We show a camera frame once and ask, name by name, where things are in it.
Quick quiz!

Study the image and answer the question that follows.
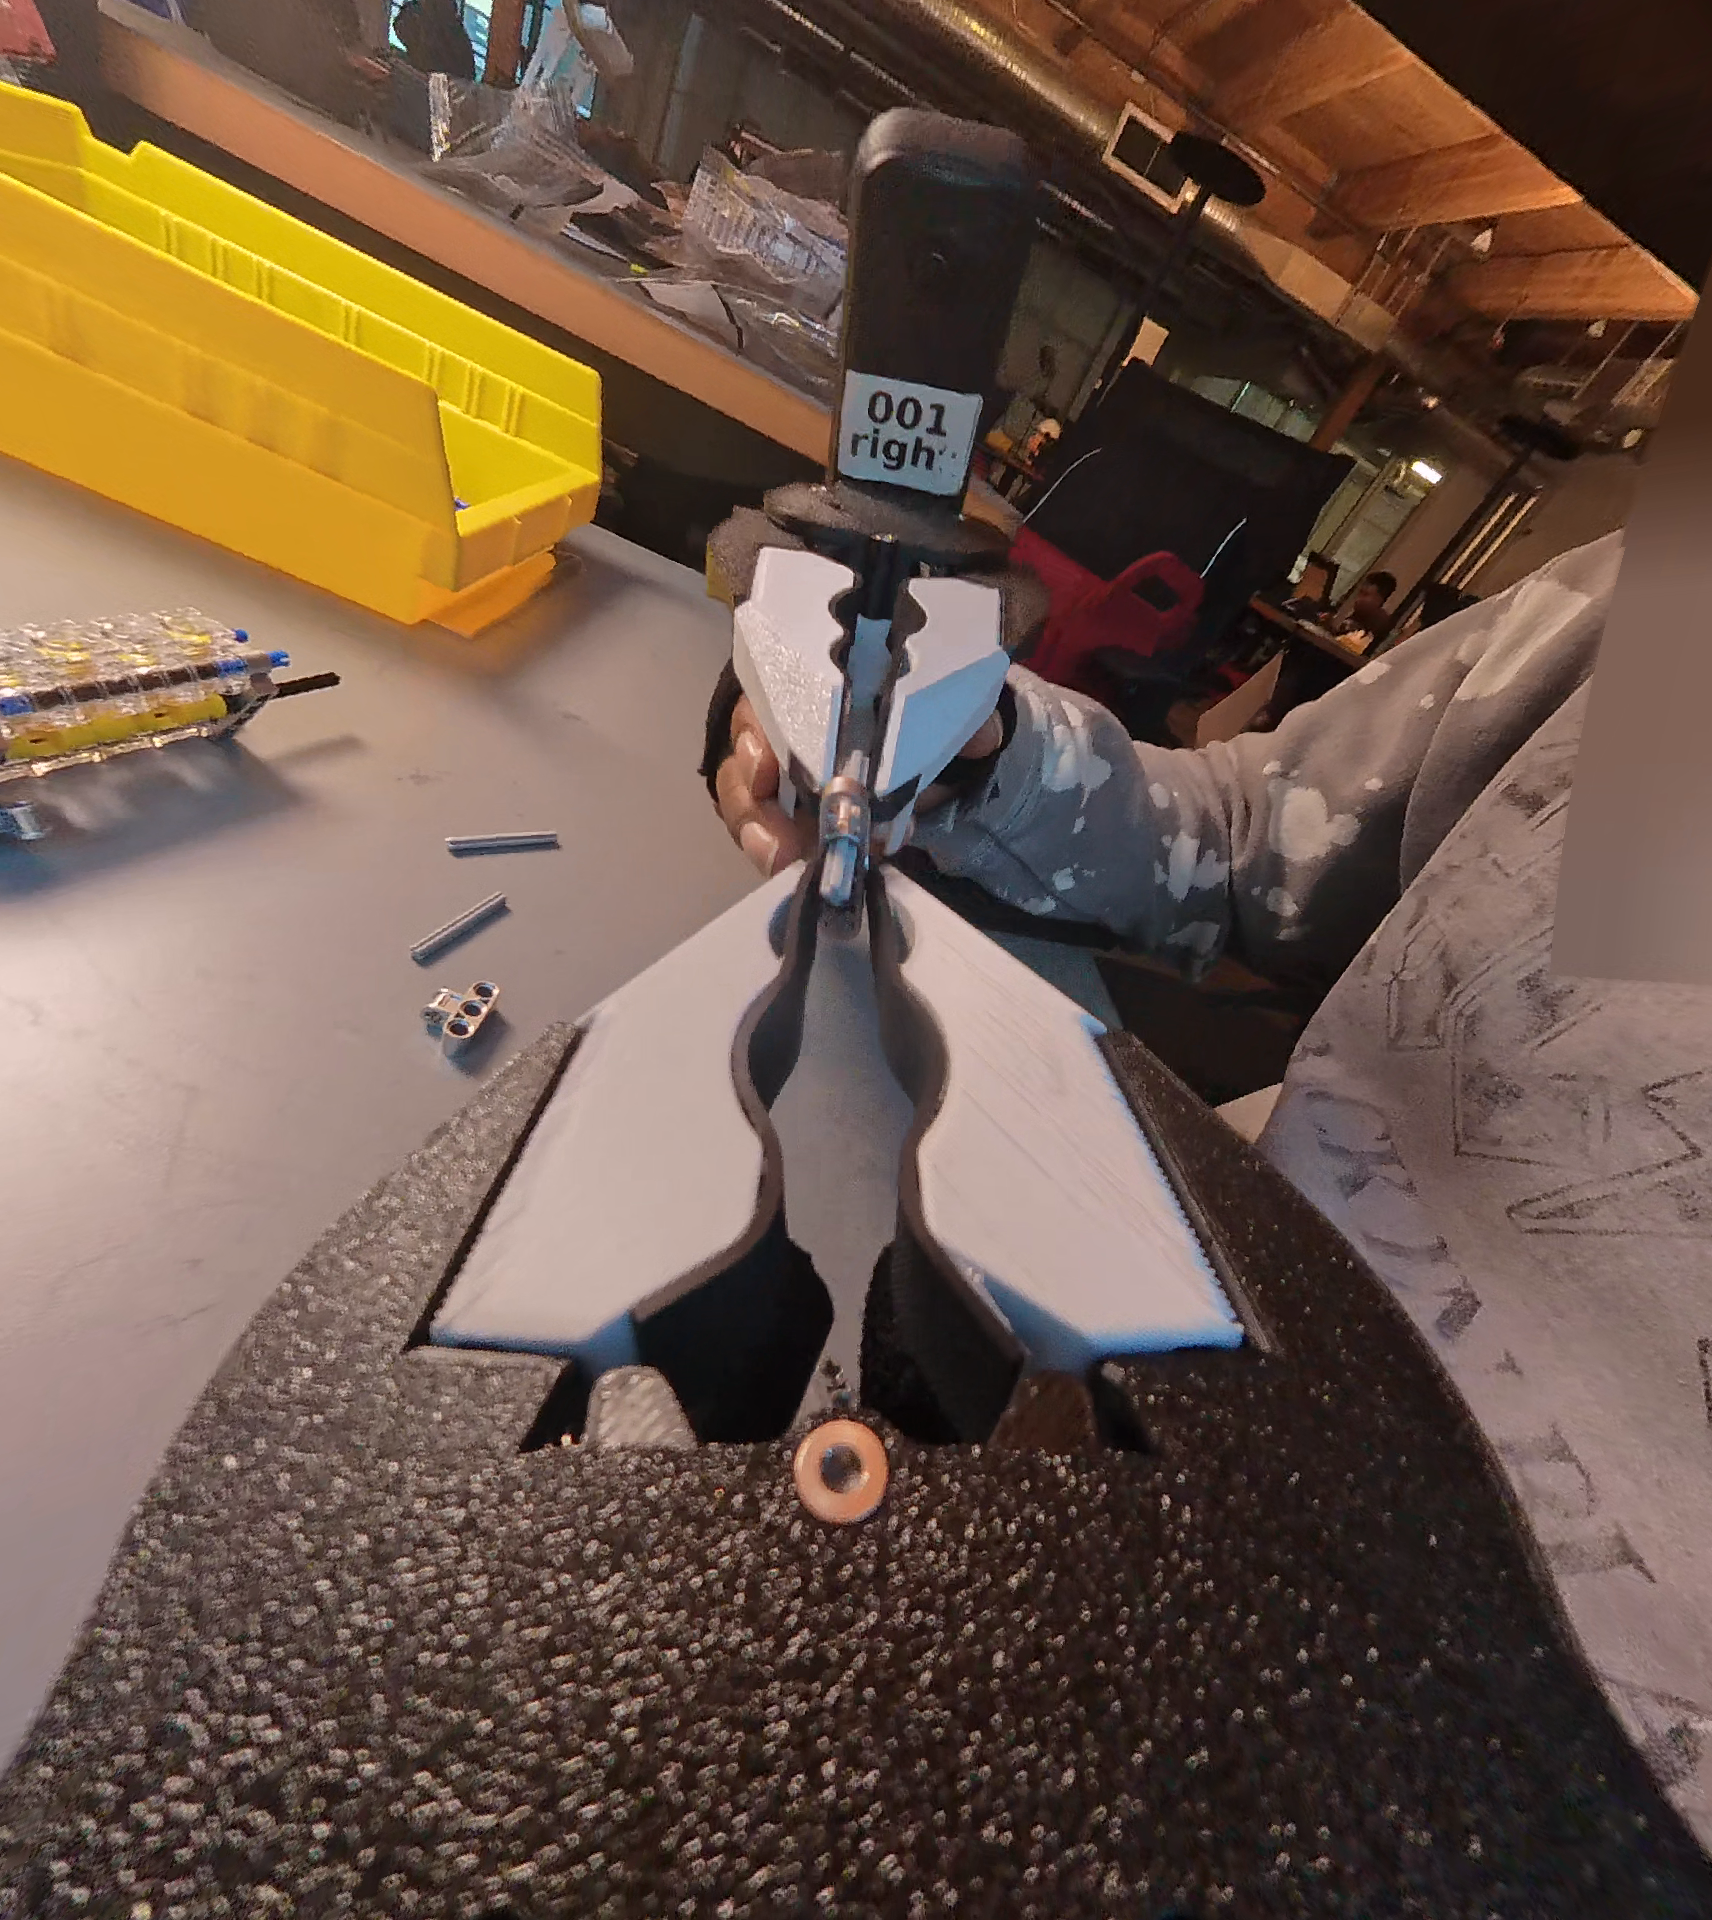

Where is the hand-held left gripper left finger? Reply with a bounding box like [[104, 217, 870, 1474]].
[[427, 863, 835, 1368]]

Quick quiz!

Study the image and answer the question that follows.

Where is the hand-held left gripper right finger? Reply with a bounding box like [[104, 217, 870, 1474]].
[[862, 863, 1248, 1374]]

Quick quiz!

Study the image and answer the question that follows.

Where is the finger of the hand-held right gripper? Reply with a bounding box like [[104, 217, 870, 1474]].
[[862, 575, 1017, 861], [727, 545, 862, 824]]

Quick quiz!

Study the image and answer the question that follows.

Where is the grey toy connector piece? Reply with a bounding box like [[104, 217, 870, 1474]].
[[809, 777, 875, 914]]

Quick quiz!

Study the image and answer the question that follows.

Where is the person's right hand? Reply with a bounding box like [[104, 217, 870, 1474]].
[[706, 675, 815, 888]]

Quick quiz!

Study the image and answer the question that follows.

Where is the black wrist brace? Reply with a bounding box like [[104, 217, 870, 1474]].
[[699, 667, 1020, 821]]

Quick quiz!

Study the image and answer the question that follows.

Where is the red chair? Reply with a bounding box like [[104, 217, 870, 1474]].
[[1008, 528, 1251, 696]]

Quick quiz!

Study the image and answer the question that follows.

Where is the small grey toy connector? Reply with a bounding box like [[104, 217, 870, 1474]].
[[418, 977, 512, 1062]]

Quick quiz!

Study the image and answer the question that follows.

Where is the pile of clear plastic bags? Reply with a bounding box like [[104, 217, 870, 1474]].
[[424, 66, 857, 324]]

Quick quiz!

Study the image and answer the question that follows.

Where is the cardboard box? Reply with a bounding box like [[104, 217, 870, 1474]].
[[1187, 648, 1288, 749]]

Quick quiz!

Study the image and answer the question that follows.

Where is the black round stand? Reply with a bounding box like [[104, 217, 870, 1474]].
[[1118, 133, 1272, 392]]

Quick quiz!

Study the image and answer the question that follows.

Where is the black partition screen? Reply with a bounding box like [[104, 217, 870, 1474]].
[[1028, 364, 1355, 603]]

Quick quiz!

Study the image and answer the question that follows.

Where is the yellow plastic parts bin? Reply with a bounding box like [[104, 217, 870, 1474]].
[[0, 45, 603, 590], [0, 277, 568, 641]]

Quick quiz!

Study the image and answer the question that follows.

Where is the wooden shelf board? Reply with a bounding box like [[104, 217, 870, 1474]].
[[98, 14, 857, 461]]

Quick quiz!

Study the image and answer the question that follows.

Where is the toy building block model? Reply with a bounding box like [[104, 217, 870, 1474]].
[[0, 606, 343, 855]]

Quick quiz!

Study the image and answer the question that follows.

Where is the white wall vent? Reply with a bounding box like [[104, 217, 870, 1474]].
[[1101, 102, 1175, 193]]

